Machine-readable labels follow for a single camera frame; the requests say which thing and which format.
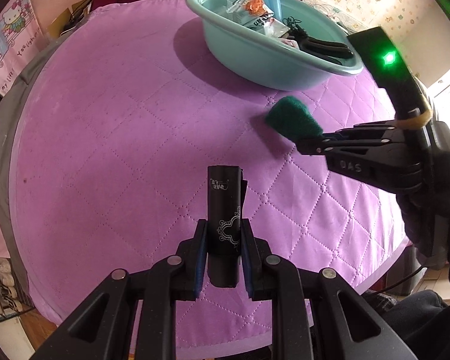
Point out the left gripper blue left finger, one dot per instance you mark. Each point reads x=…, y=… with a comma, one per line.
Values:
x=199, y=255

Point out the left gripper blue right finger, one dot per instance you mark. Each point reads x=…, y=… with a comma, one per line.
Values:
x=250, y=258

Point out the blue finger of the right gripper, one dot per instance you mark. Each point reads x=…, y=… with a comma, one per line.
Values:
x=322, y=141
x=312, y=149

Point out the green scouring pad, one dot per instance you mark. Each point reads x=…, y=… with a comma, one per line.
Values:
x=292, y=119

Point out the black pouch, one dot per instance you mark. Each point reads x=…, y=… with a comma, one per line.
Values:
x=226, y=189

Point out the black rubber gloves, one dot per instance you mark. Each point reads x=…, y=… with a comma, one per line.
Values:
x=320, y=47

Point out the white plastic bag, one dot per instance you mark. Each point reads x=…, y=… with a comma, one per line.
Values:
x=274, y=28

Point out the white orange snack bag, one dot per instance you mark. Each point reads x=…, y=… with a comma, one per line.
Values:
x=252, y=14

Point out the black gloved right hand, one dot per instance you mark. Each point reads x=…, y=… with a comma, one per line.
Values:
x=426, y=213

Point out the teal plastic basin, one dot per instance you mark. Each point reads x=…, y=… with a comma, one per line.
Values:
x=264, y=60

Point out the purple quilted table cover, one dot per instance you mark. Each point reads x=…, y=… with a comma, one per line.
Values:
x=109, y=162

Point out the hello kitty pink curtain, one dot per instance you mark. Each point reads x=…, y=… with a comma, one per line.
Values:
x=21, y=39

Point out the cardboard box on floor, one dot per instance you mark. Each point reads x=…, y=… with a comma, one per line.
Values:
x=69, y=19

